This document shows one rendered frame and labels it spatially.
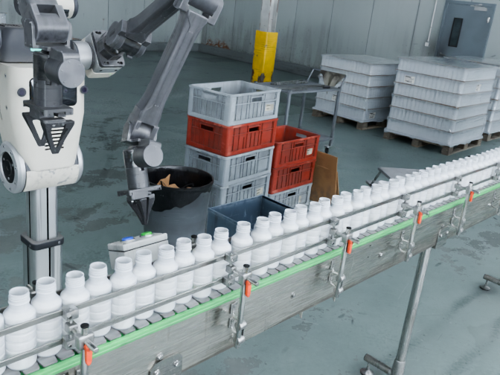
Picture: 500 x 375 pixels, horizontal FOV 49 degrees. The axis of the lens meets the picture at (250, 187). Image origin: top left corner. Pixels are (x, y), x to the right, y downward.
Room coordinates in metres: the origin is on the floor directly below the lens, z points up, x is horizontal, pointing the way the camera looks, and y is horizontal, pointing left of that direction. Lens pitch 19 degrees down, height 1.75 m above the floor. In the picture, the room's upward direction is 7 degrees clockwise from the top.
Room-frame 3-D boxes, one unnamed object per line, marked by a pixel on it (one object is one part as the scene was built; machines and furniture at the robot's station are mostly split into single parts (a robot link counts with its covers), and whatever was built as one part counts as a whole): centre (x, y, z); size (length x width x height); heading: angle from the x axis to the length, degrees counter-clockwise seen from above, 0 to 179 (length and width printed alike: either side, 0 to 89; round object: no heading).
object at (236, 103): (4.07, 0.18, 1.00); 0.61 x 0.41 x 0.22; 145
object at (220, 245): (1.33, 0.06, 1.08); 0.06 x 0.06 x 0.17
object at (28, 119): (1.15, 0.45, 1.44); 0.07 x 0.07 x 0.09; 48
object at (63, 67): (1.11, 0.41, 1.60); 0.12 x 0.09 x 0.12; 48
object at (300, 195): (4.66, -0.22, 0.11); 0.61 x 0.41 x 0.22; 140
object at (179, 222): (3.27, 0.46, 0.32); 0.45 x 0.45 x 0.64
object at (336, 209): (1.70, -0.29, 1.08); 0.06 x 0.06 x 0.17
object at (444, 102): (8.10, -2.62, 0.59); 1.24 x 1.03 x 1.17; 140
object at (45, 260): (1.64, 0.66, 0.74); 0.11 x 0.11 x 0.40; 47
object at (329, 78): (6.81, -0.83, 0.85); 0.36 x 0.12 x 0.27; 47
